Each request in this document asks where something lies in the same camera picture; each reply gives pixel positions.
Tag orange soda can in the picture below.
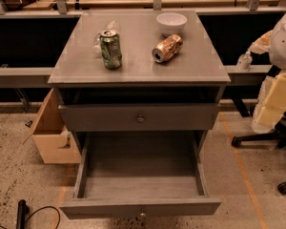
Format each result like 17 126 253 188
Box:
152 34 183 63

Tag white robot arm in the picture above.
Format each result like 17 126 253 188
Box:
269 13 286 70

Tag grey wooden drawer cabinet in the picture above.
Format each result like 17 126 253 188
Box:
49 10 230 146

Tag closed grey drawer with knob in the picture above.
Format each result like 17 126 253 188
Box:
58 104 218 132

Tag open grey drawer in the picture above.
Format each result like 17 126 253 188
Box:
60 131 221 219

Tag green soda can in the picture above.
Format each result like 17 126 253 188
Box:
102 31 122 70

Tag white ceramic bowl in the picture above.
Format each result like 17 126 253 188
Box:
156 12 188 36

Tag open cardboard box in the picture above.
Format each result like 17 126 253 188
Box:
25 89 81 164

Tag hand sanitizer pump bottle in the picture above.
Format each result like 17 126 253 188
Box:
236 51 253 72

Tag yellow foam blocks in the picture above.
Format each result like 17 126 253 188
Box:
252 70 286 134

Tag black cylinder on floor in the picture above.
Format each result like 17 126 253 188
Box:
16 199 30 229

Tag long grey shelf rail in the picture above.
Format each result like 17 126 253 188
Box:
0 65 271 89

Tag black floor cable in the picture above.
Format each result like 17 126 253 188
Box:
0 205 61 229

